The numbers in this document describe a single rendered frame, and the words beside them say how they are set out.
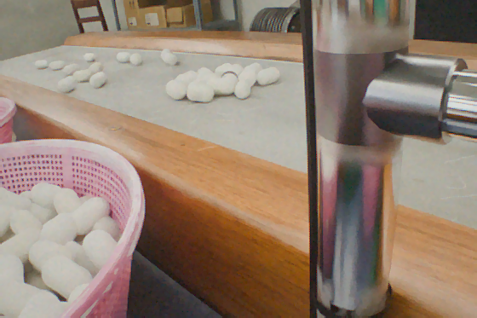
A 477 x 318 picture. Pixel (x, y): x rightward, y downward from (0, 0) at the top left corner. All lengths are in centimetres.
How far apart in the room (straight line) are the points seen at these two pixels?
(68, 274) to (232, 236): 9
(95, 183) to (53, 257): 8
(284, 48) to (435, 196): 42
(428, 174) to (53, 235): 24
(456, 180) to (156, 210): 19
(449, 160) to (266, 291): 16
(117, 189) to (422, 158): 21
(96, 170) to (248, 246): 14
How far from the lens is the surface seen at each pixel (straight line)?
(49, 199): 30
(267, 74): 48
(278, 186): 21
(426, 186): 26
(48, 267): 23
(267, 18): 92
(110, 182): 27
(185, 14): 305
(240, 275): 22
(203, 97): 43
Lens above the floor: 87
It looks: 25 degrees down
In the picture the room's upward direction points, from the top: 7 degrees counter-clockwise
